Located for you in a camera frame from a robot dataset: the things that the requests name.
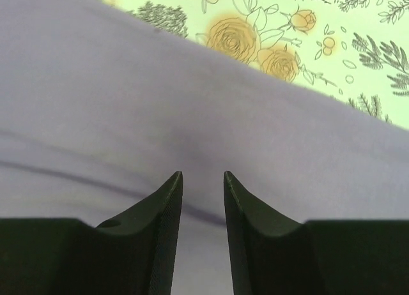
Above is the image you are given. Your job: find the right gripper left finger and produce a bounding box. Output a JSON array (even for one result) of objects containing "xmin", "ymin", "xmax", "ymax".
[{"xmin": 1, "ymin": 172, "xmax": 183, "ymax": 294}]

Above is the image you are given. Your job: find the floral table mat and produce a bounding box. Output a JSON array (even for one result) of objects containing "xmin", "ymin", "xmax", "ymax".
[{"xmin": 99, "ymin": 0, "xmax": 408, "ymax": 128}]

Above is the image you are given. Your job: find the purple t shirt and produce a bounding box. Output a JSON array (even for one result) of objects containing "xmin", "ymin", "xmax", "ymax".
[{"xmin": 1, "ymin": 0, "xmax": 408, "ymax": 294}]

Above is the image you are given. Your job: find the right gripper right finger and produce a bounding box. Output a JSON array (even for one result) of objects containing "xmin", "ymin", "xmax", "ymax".
[{"xmin": 224, "ymin": 172, "xmax": 408, "ymax": 294}]

